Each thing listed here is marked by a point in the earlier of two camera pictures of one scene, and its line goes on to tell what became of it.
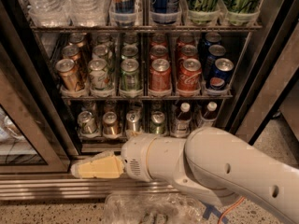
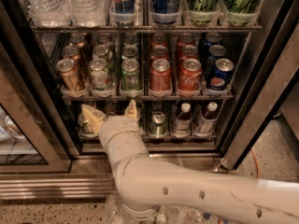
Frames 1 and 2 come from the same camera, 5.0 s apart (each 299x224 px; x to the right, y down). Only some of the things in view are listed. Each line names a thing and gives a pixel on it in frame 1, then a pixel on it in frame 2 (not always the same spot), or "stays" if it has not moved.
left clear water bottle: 48,7 stays
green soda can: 130,75 stays
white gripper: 135,158 → 120,129
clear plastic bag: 152,208 stays
